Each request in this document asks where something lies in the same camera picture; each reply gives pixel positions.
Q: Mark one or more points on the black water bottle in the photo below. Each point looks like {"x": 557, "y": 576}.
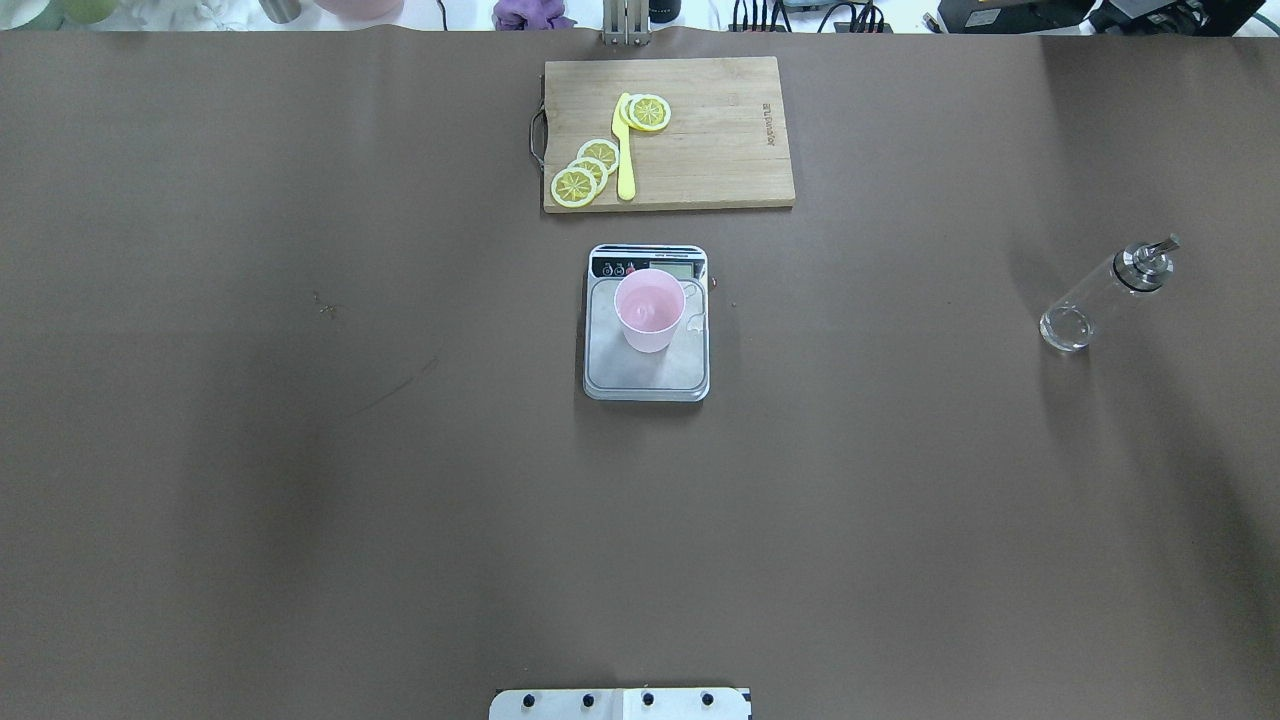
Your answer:
{"x": 663, "y": 11}

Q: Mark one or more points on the glass sauce dispenser bottle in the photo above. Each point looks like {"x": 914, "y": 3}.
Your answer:
{"x": 1135, "y": 272}

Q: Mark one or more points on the yellow plastic knife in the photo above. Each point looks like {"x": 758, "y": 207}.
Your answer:
{"x": 620, "y": 128}

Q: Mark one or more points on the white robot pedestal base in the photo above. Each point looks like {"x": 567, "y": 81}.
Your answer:
{"x": 623, "y": 703}

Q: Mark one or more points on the black power strip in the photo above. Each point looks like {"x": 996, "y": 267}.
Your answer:
{"x": 831, "y": 17}

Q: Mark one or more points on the purple cloth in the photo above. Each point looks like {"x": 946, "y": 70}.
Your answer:
{"x": 524, "y": 15}

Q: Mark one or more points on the lemon slice by knife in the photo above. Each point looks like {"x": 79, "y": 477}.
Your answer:
{"x": 646, "y": 112}

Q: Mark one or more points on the pink plastic cup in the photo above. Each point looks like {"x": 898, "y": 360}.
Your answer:
{"x": 649, "y": 304}

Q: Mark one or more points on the lemon slice near handle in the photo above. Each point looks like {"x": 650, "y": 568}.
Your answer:
{"x": 573, "y": 187}

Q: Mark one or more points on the aluminium frame post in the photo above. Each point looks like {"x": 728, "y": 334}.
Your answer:
{"x": 626, "y": 23}

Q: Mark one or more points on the green cup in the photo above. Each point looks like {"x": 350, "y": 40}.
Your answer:
{"x": 87, "y": 12}

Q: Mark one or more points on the silver kitchen scale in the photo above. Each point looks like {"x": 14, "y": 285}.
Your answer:
{"x": 613, "y": 369}

